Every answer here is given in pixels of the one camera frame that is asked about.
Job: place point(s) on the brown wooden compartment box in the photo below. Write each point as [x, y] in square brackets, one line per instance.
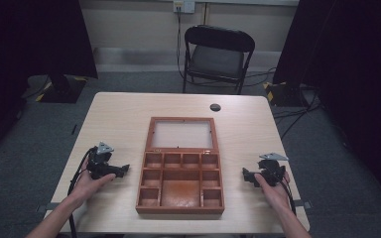
[180, 195]

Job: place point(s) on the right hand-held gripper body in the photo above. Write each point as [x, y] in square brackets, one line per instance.
[271, 170]

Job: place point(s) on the black folding chair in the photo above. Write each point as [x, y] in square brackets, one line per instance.
[216, 61]

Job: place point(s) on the black curtain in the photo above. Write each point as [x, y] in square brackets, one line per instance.
[20, 59]
[354, 82]

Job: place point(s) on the person's right hand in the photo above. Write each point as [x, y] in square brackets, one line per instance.
[273, 195]

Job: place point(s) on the person's left hand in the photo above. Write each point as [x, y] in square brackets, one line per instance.
[87, 186]

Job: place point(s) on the grey table bracket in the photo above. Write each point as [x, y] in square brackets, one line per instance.
[306, 204]

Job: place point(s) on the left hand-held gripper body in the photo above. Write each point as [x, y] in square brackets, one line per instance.
[101, 165]

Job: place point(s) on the small black floor item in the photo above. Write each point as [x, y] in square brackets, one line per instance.
[74, 129]

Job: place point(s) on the black stand base, yellow tape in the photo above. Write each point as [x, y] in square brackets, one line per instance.
[284, 94]
[63, 90]

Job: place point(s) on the white wall outlet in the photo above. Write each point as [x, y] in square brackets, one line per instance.
[184, 6]

